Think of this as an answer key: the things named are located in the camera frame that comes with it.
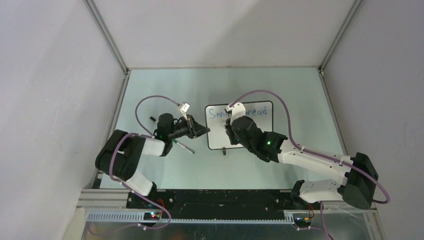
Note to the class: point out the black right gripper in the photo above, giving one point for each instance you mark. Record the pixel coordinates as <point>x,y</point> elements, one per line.
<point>233,140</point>

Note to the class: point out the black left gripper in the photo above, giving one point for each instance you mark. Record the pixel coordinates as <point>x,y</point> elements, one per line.
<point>200,129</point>

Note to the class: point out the small black framed whiteboard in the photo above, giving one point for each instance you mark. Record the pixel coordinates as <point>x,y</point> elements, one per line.
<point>261,112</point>

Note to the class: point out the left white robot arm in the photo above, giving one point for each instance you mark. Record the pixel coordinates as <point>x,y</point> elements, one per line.
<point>121,154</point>

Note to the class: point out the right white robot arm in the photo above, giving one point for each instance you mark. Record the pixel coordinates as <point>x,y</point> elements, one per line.
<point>352,179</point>

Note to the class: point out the green capped whiteboard marker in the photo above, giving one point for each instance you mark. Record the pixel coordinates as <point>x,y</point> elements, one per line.
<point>184,146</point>

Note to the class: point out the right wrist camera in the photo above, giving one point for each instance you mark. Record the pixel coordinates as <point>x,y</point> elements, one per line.
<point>235,111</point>

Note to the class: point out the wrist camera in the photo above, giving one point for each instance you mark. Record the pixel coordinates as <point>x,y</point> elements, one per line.
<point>235,111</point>
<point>183,109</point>

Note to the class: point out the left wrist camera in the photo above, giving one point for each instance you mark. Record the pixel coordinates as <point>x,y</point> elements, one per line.
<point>183,109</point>

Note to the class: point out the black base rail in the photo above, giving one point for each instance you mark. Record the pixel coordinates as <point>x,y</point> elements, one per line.
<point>232,205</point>

